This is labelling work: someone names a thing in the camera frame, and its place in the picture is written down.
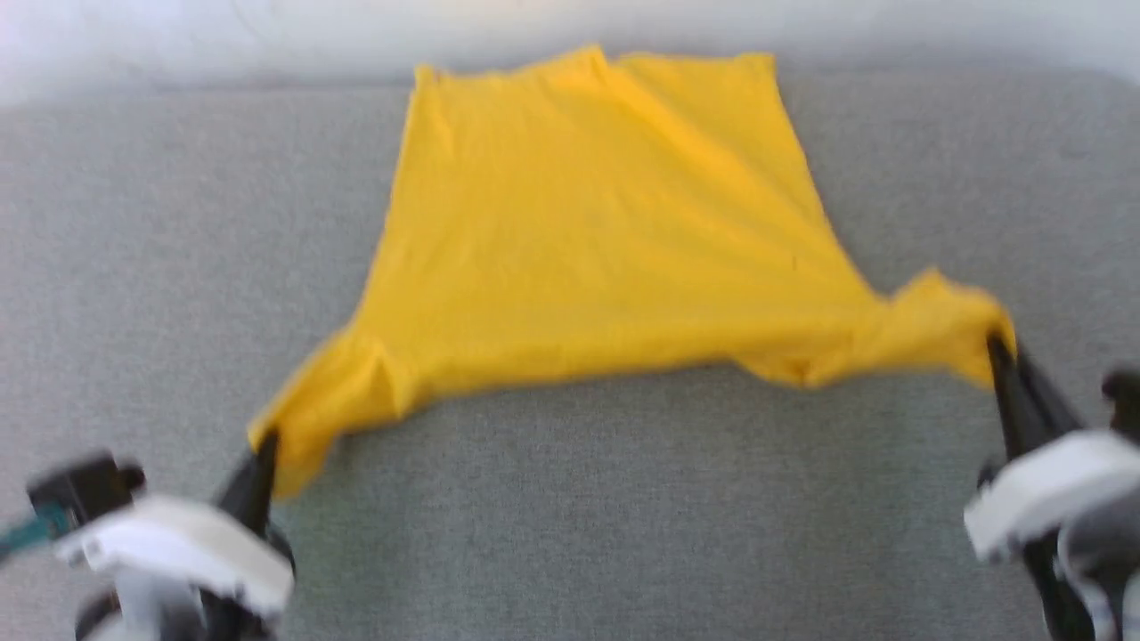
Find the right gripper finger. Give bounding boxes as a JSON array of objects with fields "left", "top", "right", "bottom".
[
  {"left": 984, "top": 334, "right": 1034, "bottom": 464},
  {"left": 1014, "top": 349, "right": 1086, "bottom": 450}
]

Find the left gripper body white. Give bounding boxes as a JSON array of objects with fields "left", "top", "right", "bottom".
[{"left": 53, "top": 495, "right": 297, "bottom": 617}]

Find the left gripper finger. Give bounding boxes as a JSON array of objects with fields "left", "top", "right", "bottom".
[
  {"left": 216, "top": 445, "right": 261, "bottom": 533},
  {"left": 254, "top": 430, "right": 281, "bottom": 540}
]

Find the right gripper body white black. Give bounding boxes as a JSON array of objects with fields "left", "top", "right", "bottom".
[{"left": 962, "top": 369, "right": 1140, "bottom": 564}]

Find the yellow t-shirt garment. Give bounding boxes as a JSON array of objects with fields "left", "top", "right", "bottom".
[{"left": 247, "top": 45, "right": 1018, "bottom": 501}]

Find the teal cable connector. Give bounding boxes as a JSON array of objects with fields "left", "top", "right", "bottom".
[{"left": 0, "top": 504, "right": 70, "bottom": 560}]

